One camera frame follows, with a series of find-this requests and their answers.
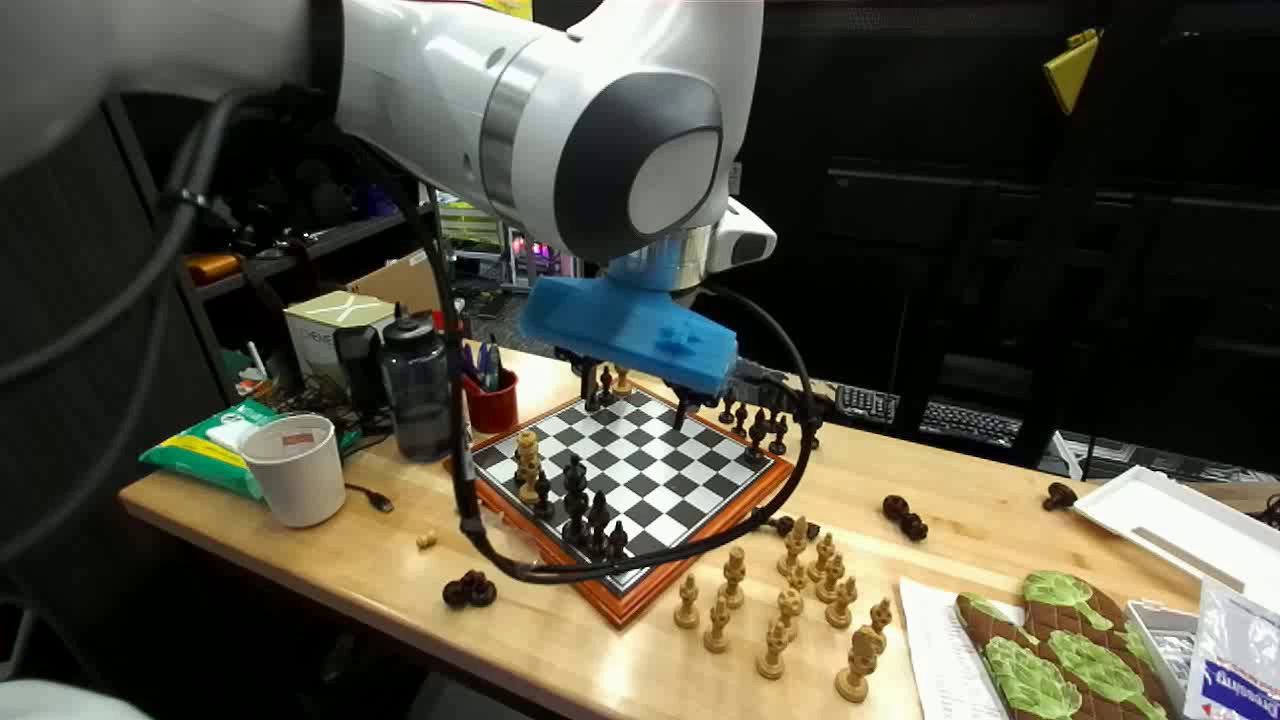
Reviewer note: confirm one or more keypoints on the white Chemex box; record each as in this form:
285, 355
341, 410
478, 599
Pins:
318, 322

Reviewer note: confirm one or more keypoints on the white paper cup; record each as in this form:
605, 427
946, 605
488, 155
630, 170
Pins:
296, 471

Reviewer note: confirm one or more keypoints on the light chess king on board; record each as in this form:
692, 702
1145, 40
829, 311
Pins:
529, 471

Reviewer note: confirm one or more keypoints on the light brown chess piece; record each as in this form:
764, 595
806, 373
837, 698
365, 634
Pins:
856, 665

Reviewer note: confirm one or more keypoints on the tall dark chess piece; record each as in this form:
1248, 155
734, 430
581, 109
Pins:
578, 496

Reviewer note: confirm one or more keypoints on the dark chess piece far right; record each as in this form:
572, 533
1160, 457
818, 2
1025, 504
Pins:
1059, 496

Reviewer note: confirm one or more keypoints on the light brown pawn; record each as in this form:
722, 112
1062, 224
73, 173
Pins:
684, 609

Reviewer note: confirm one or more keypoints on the light brown knight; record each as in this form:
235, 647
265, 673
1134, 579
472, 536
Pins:
768, 662

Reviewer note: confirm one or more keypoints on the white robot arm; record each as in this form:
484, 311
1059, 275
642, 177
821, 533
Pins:
611, 139

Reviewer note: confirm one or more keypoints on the light brown rook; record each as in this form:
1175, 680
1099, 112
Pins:
842, 602

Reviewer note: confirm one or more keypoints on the dark chess pieces pair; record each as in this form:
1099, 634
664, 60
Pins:
911, 522

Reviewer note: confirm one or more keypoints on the chess board with red frame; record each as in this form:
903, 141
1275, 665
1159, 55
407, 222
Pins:
661, 480

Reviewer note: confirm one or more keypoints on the white paper sheet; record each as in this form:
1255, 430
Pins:
949, 677

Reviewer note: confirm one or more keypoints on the white plastic tray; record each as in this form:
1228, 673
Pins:
1191, 531

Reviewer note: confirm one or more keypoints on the green wipes packet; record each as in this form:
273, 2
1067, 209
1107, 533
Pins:
210, 449

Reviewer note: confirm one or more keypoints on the yellow hanging tag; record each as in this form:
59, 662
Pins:
1070, 70

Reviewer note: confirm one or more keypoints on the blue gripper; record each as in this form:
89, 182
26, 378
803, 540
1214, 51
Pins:
630, 327

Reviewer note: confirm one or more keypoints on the dark chess piece lying front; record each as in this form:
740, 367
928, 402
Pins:
472, 589

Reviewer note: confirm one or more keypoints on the light brown bishop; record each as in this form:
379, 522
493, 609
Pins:
734, 579

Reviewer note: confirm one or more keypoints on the artichoke pattern cloth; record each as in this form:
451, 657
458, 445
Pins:
1067, 657

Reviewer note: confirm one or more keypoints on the blue white packet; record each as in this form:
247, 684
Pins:
1235, 657

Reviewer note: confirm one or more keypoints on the red pen cup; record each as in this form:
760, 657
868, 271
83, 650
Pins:
488, 388

